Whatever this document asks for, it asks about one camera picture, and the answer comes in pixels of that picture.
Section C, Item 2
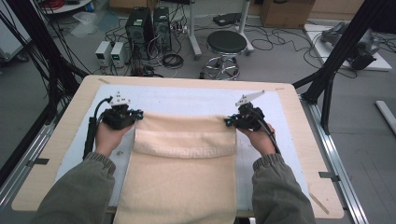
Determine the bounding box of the person's right hand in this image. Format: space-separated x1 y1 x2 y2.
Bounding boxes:
237 122 278 156

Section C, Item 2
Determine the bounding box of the white metal stand leg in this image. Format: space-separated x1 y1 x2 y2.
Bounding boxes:
186 0 204 61
235 0 255 56

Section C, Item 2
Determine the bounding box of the black metal frame stand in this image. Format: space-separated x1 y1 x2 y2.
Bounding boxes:
292 0 396 135

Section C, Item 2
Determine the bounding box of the cardboard box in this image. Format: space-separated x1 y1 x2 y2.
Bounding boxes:
260 0 316 30

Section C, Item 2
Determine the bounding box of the grey machine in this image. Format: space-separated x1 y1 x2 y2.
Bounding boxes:
320 21 382 71

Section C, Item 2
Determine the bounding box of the black flat case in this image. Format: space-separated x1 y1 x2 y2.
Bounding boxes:
212 12 243 27

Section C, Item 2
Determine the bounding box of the white round table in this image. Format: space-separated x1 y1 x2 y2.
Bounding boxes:
40 0 93 15

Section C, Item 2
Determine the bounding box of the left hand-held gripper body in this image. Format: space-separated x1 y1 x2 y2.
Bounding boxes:
101 91 138 131

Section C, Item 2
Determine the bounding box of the person's left hand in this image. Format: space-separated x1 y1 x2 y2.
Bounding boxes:
94 120 134 158

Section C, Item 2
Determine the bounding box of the aluminium rail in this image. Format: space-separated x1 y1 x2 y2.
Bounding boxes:
0 122 55 208
300 94 370 224

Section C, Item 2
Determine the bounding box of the black round stool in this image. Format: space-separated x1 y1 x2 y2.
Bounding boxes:
200 30 248 81

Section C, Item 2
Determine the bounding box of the coiled black cable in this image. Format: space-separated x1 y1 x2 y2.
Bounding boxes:
161 53 185 70

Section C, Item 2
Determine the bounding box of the white base board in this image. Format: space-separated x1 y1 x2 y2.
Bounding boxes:
303 22 393 73

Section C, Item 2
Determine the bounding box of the black metal frame with cables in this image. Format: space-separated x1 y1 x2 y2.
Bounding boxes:
0 0 90 188

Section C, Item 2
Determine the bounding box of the white tube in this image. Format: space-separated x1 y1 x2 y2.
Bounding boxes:
375 100 396 136

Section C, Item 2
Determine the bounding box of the white foam mat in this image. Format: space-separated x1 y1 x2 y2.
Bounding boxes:
55 83 312 213

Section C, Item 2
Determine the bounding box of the slim black computer tower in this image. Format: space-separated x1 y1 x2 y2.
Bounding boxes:
152 7 173 52

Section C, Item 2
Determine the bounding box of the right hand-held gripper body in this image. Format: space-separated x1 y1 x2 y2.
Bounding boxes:
233 90 266 132

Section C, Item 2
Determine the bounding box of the large black computer tower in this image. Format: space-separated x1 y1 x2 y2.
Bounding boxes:
124 7 155 60

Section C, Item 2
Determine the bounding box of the cream towel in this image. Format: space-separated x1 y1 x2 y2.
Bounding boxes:
112 112 238 224

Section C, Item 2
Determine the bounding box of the black rail bracket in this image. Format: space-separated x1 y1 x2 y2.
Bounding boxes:
318 171 340 183
26 158 50 166

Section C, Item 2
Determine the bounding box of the black floor cable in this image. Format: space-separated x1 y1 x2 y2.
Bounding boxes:
248 27 312 52

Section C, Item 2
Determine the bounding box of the white power supply green display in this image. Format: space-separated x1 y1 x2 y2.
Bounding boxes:
110 41 130 68

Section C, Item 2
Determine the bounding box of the right hand-held gripper cable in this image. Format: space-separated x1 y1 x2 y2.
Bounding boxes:
253 108 281 155

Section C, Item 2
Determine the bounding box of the clear plastic bag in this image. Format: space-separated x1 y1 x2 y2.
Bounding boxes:
69 11 101 38

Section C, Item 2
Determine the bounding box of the white power supply unit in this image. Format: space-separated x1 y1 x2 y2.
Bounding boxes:
94 40 112 67

